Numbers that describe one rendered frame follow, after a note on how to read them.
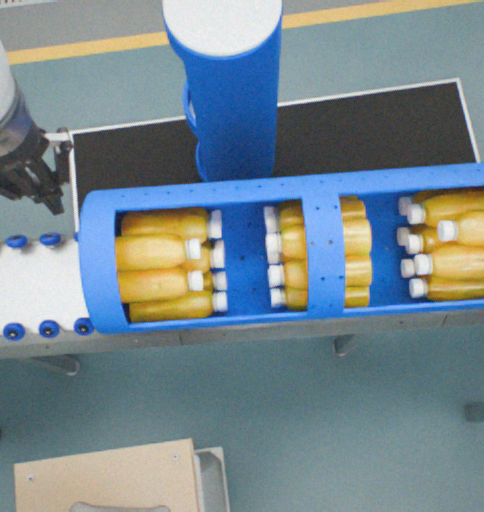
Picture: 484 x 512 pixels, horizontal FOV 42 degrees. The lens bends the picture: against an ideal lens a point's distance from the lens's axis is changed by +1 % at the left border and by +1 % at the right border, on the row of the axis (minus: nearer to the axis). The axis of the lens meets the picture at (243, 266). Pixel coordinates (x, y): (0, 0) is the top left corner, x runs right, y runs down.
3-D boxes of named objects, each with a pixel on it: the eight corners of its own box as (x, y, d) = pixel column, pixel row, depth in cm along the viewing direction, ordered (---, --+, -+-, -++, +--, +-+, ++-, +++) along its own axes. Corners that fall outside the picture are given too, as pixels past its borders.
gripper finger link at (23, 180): (11, 164, 68) (-2, 168, 68) (40, 201, 79) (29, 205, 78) (1, 133, 69) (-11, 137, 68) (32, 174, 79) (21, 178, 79)
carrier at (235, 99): (258, 117, 235) (187, 141, 233) (258, -62, 151) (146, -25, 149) (285, 183, 228) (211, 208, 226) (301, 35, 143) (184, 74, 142)
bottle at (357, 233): (363, 221, 122) (273, 228, 122) (370, 215, 115) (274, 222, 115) (367, 256, 121) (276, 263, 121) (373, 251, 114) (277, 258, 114)
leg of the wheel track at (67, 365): (79, 374, 227) (14, 353, 166) (64, 375, 227) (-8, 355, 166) (80, 358, 228) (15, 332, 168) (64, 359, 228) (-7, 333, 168)
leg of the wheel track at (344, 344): (349, 355, 226) (382, 327, 165) (333, 356, 226) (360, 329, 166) (347, 339, 228) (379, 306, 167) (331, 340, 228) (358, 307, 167)
